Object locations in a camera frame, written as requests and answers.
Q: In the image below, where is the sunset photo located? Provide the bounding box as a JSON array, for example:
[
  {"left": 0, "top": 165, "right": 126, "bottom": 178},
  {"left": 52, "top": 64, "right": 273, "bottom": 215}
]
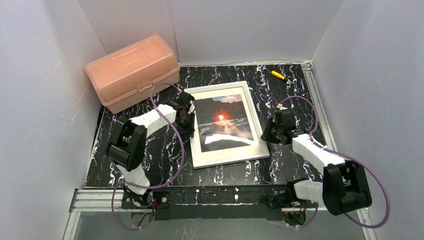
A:
[{"left": 195, "top": 94, "right": 256, "bottom": 152}]

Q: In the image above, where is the white picture frame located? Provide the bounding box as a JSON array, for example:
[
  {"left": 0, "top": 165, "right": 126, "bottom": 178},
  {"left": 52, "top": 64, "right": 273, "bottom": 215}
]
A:
[{"left": 184, "top": 81, "right": 270, "bottom": 169}]

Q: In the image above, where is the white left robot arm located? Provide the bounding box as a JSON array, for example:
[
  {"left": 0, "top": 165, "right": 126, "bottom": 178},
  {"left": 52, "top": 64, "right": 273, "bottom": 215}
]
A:
[{"left": 105, "top": 91, "right": 196, "bottom": 195}]

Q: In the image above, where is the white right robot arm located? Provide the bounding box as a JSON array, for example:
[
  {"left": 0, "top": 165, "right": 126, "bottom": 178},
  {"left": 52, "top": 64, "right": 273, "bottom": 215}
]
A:
[{"left": 261, "top": 106, "right": 372, "bottom": 216}]

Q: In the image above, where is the yellow screwdriver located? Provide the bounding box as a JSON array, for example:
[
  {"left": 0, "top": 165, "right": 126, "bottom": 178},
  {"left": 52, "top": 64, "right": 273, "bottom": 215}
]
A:
[{"left": 271, "top": 70, "right": 287, "bottom": 81}]

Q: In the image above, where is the pink plastic storage box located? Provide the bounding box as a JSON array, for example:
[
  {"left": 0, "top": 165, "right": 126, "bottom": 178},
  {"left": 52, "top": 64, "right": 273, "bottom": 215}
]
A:
[{"left": 84, "top": 34, "right": 180, "bottom": 114}]

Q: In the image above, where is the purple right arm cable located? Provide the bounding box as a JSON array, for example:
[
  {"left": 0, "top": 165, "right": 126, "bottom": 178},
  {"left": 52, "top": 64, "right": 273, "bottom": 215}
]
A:
[{"left": 274, "top": 95, "right": 391, "bottom": 230}]

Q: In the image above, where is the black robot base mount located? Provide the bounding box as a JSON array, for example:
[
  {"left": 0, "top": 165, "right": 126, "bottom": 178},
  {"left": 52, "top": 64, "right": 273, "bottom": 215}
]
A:
[{"left": 121, "top": 184, "right": 315, "bottom": 223}]

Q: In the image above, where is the aluminium rail frame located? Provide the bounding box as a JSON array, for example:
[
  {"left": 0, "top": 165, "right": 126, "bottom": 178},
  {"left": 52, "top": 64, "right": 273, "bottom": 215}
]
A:
[{"left": 77, "top": 63, "right": 372, "bottom": 221}]

